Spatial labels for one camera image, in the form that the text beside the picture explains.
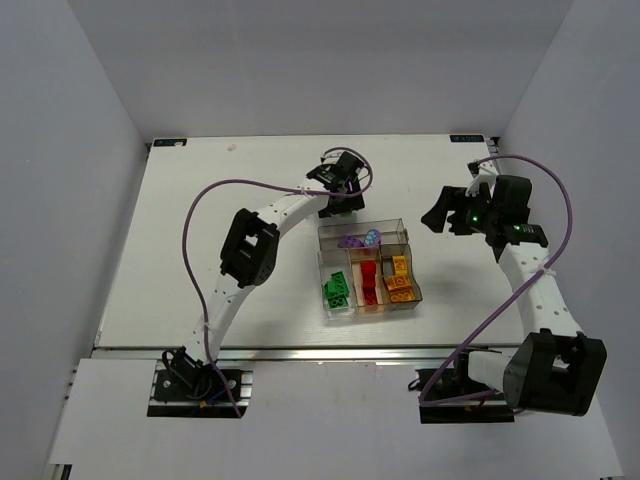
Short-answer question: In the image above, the purple sloped lego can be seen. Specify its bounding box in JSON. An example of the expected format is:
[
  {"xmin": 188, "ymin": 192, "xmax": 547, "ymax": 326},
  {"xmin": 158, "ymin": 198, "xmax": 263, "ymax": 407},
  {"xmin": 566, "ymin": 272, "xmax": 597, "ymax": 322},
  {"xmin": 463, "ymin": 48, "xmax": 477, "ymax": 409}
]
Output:
[{"xmin": 338, "ymin": 235, "xmax": 365, "ymax": 249}]

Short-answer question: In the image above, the purple flower lego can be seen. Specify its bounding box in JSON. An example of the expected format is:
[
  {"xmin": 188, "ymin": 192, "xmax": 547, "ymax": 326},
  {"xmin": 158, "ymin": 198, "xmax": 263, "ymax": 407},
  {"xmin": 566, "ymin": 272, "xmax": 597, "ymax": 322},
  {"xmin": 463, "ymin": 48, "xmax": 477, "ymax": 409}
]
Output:
[{"xmin": 363, "ymin": 229, "xmax": 382, "ymax": 247}]

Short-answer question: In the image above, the yellow curved lego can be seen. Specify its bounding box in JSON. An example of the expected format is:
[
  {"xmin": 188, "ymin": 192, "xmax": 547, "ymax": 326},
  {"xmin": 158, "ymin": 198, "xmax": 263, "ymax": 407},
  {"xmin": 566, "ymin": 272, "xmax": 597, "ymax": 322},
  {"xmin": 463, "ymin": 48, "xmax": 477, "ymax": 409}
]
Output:
[
  {"xmin": 385, "ymin": 274, "xmax": 411, "ymax": 292},
  {"xmin": 392, "ymin": 255, "xmax": 409, "ymax": 275}
]

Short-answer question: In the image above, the small red square lego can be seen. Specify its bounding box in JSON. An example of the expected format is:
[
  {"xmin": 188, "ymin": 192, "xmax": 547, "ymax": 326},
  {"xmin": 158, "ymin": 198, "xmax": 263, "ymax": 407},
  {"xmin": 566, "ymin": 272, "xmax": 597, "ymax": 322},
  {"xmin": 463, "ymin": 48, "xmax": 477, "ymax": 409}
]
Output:
[{"xmin": 360, "ymin": 261, "xmax": 377, "ymax": 278}]

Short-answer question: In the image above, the long green lego brick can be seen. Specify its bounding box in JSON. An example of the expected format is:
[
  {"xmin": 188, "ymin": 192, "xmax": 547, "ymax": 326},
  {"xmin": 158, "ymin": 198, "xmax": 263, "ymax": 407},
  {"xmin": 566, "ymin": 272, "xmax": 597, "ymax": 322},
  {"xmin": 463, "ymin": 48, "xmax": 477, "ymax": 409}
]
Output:
[{"xmin": 331, "ymin": 271, "xmax": 349, "ymax": 296}]

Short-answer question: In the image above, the yellow lego brick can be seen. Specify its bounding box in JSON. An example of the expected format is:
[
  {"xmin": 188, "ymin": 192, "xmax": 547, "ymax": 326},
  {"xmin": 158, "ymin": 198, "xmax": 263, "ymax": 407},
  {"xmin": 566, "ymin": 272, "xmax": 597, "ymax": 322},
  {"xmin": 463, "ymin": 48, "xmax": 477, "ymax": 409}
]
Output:
[{"xmin": 389, "ymin": 289, "xmax": 415, "ymax": 303}]

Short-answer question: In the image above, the red long lego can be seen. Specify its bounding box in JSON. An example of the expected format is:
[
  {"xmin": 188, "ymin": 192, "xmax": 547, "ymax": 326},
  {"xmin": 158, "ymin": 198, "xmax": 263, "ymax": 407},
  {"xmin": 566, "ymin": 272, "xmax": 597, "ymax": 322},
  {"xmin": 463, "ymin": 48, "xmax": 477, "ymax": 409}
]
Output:
[{"xmin": 362, "ymin": 288, "xmax": 380, "ymax": 306}]

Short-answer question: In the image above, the red lego brick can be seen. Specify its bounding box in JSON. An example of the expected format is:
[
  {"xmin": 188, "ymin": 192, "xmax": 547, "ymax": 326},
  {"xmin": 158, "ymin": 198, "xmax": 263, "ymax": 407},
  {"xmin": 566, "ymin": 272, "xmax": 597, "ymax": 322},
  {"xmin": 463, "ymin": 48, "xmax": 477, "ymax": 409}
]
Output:
[{"xmin": 361, "ymin": 274, "xmax": 376, "ymax": 290}]

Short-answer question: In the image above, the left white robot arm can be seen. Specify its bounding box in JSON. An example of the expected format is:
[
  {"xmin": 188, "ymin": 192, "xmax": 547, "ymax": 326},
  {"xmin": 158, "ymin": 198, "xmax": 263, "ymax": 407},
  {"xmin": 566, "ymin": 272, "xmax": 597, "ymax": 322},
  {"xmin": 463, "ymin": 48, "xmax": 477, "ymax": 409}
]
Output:
[{"xmin": 181, "ymin": 147, "xmax": 374, "ymax": 365}]

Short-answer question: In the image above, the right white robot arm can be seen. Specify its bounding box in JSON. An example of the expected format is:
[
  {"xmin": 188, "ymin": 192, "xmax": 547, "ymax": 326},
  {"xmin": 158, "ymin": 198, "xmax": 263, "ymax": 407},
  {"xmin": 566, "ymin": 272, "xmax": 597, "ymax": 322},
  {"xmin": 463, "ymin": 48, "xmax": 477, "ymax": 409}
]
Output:
[{"xmin": 421, "ymin": 175, "xmax": 607, "ymax": 416}]

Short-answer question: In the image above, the long smoky clear container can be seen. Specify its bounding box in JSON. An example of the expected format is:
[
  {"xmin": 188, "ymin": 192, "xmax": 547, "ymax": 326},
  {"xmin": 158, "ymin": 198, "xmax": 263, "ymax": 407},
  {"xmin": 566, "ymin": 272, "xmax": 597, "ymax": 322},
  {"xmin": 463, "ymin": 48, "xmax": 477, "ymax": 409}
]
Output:
[{"xmin": 318, "ymin": 218, "xmax": 409, "ymax": 251}]

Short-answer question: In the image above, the right blue table label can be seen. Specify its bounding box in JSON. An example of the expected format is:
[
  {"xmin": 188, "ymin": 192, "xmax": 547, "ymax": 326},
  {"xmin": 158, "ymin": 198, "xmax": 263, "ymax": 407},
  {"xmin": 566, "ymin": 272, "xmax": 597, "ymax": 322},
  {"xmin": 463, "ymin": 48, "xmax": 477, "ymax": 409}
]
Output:
[{"xmin": 449, "ymin": 134, "xmax": 485, "ymax": 143}]

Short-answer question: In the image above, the blue table label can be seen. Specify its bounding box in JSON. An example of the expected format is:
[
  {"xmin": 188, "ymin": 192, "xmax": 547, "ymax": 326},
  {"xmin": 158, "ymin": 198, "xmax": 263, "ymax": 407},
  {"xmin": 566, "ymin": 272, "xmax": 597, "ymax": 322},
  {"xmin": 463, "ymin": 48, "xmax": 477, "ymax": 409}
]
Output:
[
  {"xmin": 449, "ymin": 134, "xmax": 485, "ymax": 143},
  {"xmin": 152, "ymin": 138, "xmax": 187, "ymax": 148}
]

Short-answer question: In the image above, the dark grey plastic container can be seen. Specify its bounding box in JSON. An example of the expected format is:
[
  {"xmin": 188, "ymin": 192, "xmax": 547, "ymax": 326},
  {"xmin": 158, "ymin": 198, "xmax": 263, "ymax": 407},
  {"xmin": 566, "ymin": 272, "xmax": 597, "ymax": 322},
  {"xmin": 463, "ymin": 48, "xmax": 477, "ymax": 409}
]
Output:
[{"xmin": 379, "ymin": 244, "xmax": 423, "ymax": 310}]

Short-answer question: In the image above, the clear plastic container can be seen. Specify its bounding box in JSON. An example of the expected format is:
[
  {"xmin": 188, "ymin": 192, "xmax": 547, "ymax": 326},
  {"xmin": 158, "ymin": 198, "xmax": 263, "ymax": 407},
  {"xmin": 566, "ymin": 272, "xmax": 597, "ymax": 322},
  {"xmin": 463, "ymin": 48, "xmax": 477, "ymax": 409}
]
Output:
[{"xmin": 318, "ymin": 249, "xmax": 357, "ymax": 319}]

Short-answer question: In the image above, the left blue table label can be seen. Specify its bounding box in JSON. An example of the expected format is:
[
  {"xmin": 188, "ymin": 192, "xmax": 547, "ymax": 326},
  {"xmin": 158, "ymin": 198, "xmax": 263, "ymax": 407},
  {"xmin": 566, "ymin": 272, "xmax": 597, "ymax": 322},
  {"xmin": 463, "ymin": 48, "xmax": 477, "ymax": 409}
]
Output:
[{"xmin": 152, "ymin": 138, "xmax": 187, "ymax": 148}]

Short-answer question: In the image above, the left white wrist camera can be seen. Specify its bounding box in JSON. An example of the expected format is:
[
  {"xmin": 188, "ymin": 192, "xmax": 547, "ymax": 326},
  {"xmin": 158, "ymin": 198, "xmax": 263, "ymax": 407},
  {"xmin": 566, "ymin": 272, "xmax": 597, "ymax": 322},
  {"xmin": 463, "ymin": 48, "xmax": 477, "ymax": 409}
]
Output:
[{"xmin": 320, "ymin": 152, "xmax": 342, "ymax": 164}]

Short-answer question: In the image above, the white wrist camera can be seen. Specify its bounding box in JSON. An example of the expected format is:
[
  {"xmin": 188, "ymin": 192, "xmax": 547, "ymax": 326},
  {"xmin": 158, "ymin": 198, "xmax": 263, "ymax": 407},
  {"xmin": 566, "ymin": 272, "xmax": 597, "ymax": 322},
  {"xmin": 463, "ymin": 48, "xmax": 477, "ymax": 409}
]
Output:
[
  {"xmin": 320, "ymin": 152, "xmax": 342, "ymax": 164},
  {"xmin": 465, "ymin": 160, "xmax": 499, "ymax": 197}
]

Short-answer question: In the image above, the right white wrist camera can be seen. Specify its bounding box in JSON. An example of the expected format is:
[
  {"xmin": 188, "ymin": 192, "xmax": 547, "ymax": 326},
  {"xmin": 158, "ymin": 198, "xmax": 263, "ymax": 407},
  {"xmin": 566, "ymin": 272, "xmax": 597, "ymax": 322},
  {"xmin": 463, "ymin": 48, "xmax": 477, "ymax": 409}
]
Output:
[{"xmin": 465, "ymin": 160, "xmax": 499, "ymax": 197}]

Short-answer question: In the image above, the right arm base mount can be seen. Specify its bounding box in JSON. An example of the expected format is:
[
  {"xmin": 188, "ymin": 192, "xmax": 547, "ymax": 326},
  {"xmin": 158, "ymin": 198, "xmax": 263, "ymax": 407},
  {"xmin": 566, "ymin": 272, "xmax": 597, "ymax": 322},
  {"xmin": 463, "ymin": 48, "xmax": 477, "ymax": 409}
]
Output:
[{"xmin": 419, "ymin": 351, "xmax": 516, "ymax": 425}]

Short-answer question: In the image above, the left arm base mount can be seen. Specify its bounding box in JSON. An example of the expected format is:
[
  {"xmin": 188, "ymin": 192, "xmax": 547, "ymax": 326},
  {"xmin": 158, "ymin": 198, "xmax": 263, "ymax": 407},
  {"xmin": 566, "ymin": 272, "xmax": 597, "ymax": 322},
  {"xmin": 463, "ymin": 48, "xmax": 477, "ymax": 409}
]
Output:
[{"xmin": 147, "ymin": 347, "xmax": 251, "ymax": 419}]

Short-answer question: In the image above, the aluminium table rail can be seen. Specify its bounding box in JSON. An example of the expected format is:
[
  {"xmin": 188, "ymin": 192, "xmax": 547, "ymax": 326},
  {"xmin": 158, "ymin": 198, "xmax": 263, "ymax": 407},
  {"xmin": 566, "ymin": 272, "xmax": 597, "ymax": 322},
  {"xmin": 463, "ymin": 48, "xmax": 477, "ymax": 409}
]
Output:
[{"xmin": 94, "ymin": 344, "xmax": 519, "ymax": 362}]

